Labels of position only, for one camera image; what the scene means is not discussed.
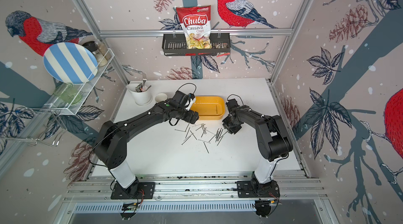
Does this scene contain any red Chuba chips bag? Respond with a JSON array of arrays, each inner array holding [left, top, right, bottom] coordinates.
[[176, 5, 212, 49]]

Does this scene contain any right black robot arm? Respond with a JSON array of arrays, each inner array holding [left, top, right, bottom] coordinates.
[[222, 99, 293, 185]]

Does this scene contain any yellow plastic storage box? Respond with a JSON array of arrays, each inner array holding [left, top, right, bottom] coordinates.
[[191, 96, 226, 120]]

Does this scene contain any black lid spice jar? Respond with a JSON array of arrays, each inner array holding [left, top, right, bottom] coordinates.
[[83, 41, 108, 67]]

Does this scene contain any white utensil holder cup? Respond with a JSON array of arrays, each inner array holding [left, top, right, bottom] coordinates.
[[126, 82, 152, 106]]

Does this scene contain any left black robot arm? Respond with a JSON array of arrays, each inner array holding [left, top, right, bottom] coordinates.
[[93, 90, 199, 189]]

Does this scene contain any green glass bowl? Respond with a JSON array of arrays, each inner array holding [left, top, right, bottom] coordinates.
[[54, 83, 82, 104]]

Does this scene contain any purple grey mug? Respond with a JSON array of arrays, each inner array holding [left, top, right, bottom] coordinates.
[[155, 93, 168, 103]]

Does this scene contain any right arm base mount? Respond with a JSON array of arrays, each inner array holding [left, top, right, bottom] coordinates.
[[234, 172, 280, 218]]

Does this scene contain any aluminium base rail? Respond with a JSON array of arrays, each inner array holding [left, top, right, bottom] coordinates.
[[62, 175, 327, 219]]

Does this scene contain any blue white striped plate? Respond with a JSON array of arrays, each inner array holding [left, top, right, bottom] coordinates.
[[44, 43, 98, 84]]

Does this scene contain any black wire wall basket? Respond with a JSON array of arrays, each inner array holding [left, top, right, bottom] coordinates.
[[162, 33, 231, 56]]

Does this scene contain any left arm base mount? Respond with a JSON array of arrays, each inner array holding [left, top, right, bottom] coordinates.
[[110, 179, 156, 220]]

